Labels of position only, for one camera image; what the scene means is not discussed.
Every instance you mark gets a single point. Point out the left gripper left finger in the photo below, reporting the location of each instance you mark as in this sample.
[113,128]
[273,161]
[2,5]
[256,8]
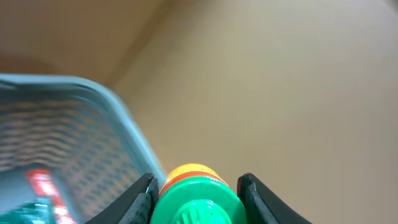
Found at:
[134,206]

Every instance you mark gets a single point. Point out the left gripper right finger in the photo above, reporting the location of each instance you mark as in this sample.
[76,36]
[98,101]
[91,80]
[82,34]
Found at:
[262,205]

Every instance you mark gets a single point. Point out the red sauce bottle green cap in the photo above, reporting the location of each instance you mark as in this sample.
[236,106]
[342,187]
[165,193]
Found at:
[194,193]

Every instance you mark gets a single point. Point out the red instant coffee stick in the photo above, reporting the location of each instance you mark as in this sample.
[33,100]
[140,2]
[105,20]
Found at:
[41,181]

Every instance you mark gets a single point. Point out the green glove package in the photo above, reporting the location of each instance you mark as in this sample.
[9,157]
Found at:
[37,212]

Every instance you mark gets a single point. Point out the grey plastic mesh basket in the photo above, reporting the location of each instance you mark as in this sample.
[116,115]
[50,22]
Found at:
[78,130]

